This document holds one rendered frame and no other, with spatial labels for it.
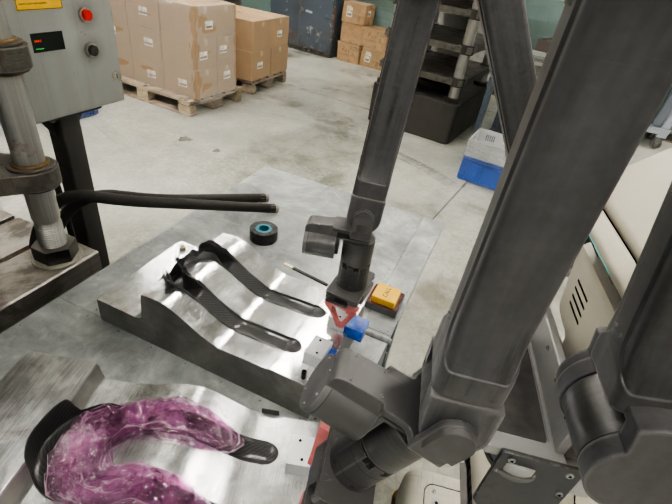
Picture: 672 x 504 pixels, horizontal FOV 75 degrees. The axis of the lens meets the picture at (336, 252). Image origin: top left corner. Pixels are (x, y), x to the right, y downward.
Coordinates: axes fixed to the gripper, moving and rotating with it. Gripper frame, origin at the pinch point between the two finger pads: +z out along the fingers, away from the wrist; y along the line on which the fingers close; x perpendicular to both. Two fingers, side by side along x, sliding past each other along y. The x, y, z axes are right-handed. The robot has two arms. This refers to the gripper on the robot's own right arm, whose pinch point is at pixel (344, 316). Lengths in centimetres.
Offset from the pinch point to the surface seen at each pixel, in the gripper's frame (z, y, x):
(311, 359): 0.2, 13.3, -1.0
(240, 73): 74, -370, -271
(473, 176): 87, -302, 6
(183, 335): 3.5, 17.7, -26.0
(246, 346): 2.3, 14.9, -13.7
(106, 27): -36, -29, -85
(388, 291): 7.3, -21.2, 4.0
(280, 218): 11, -41, -38
